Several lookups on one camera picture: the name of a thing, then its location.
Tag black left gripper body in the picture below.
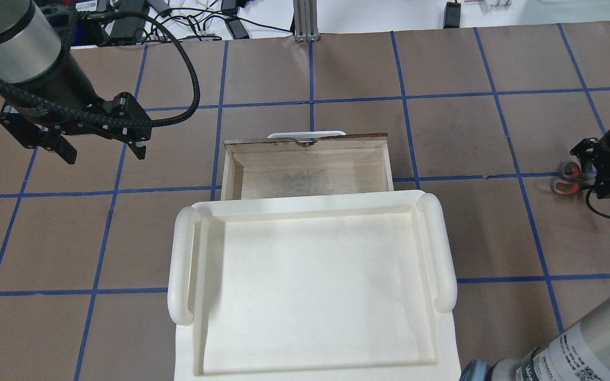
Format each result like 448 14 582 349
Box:
0 92 152 149

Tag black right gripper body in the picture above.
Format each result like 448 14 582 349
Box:
571 137 610 199

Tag orange grey scissors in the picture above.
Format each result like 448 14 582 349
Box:
550 161 595 195

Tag wooden drawer with white handle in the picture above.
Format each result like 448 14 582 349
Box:
220 131 394 201

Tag black power adapter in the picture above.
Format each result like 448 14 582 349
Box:
223 17 251 40

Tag black power brick on table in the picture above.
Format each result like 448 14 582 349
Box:
443 1 462 29

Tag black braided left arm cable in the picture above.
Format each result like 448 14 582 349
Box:
0 10 201 128

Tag aluminium frame post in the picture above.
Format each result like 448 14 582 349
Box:
293 0 320 42

